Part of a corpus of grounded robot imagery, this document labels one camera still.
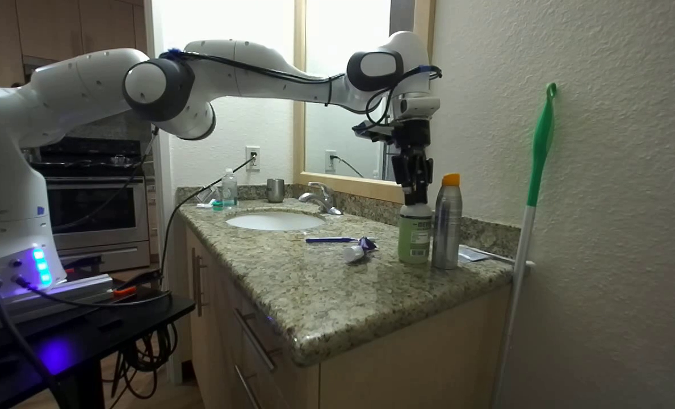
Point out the blue toothbrush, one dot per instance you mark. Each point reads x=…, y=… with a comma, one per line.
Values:
x=328, y=240

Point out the wall socket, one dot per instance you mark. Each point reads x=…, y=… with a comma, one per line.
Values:
x=252, y=158

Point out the crumpled toothpaste tube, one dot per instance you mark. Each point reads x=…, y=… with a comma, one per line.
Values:
x=360, y=250

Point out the wooden wall cabinets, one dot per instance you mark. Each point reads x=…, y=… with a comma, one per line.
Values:
x=59, y=28

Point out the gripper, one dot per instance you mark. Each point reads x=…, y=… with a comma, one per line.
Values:
x=413, y=135

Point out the white sink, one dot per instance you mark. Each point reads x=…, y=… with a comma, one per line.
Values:
x=275, y=220

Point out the green and white pump bottle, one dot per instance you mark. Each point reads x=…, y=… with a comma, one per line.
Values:
x=414, y=236

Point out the clear plastic water bottle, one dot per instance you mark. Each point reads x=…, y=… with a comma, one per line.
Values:
x=229, y=190

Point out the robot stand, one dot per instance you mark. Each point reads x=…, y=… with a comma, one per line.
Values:
x=87, y=324

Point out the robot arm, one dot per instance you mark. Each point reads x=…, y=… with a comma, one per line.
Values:
x=87, y=85

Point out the silver spray can orange cap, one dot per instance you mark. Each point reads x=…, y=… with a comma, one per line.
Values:
x=447, y=227

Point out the stainless steel oven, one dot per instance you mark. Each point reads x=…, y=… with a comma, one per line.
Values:
x=96, y=210

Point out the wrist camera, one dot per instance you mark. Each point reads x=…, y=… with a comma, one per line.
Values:
x=374, y=132

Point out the flat grey packet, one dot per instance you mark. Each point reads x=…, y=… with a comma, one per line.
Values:
x=473, y=254

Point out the metal cup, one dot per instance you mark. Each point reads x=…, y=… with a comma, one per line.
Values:
x=275, y=190

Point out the cabinet door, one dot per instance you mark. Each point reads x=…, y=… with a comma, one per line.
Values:
x=212, y=318

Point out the chrome tap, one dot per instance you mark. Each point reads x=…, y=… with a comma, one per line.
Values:
x=321, y=200

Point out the wood framed mirror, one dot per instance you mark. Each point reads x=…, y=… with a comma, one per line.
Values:
x=348, y=85

